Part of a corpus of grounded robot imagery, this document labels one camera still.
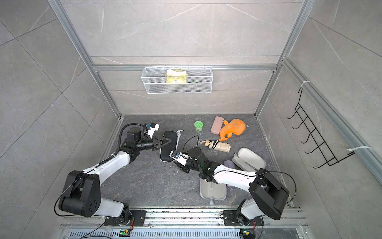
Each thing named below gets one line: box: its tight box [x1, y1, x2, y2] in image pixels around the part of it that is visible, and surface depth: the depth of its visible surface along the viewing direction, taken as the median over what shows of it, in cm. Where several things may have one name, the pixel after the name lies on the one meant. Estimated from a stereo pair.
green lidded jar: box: [193, 120, 204, 132], surface depth 109 cm
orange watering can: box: [218, 119, 246, 141], surface depth 107 cm
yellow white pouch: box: [166, 68, 188, 84], surface depth 89 cm
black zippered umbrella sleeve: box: [159, 129, 184, 163], surface depth 80 cm
